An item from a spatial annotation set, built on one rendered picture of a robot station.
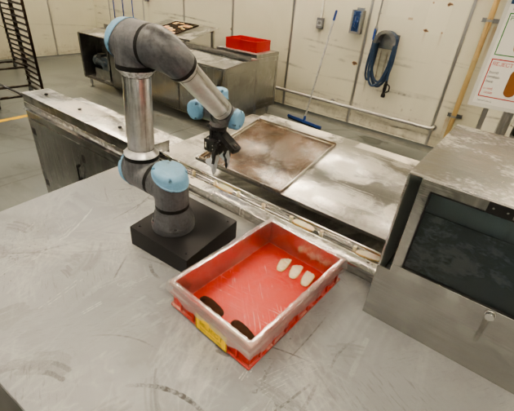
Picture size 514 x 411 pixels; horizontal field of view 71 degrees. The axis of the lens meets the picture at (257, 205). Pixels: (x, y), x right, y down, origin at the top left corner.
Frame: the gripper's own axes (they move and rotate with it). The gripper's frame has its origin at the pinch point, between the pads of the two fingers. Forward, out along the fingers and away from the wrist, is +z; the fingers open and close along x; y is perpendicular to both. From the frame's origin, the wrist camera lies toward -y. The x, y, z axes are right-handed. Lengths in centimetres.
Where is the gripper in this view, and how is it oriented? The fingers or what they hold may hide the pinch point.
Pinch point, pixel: (221, 170)
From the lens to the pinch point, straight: 161.5
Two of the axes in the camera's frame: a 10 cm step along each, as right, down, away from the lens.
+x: -6.1, 3.8, -6.9
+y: -7.9, -3.8, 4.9
